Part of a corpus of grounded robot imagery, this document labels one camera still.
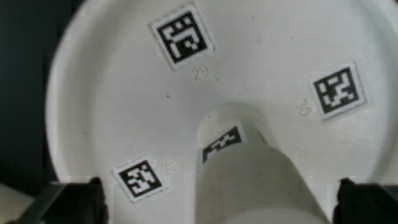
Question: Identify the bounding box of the white cylindrical table leg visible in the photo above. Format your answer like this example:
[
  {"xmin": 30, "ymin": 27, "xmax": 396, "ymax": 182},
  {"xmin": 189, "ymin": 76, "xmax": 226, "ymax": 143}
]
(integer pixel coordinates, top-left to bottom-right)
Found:
[{"xmin": 194, "ymin": 104, "xmax": 331, "ymax": 224}]

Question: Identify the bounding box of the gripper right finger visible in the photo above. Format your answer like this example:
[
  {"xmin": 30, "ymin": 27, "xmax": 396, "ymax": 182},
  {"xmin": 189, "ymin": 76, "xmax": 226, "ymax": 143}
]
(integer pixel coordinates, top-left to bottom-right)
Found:
[{"xmin": 332, "ymin": 178, "xmax": 398, "ymax": 224}]

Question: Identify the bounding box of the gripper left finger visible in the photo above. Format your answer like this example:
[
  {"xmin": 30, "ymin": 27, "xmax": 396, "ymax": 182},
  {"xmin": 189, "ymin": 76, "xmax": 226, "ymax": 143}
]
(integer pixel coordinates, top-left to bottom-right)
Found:
[{"xmin": 14, "ymin": 177, "xmax": 109, "ymax": 224}]

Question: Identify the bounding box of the white round table top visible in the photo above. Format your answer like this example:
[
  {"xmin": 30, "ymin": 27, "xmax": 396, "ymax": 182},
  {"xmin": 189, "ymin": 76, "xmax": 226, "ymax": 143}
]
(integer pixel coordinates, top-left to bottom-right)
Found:
[{"xmin": 46, "ymin": 0, "xmax": 398, "ymax": 224}]

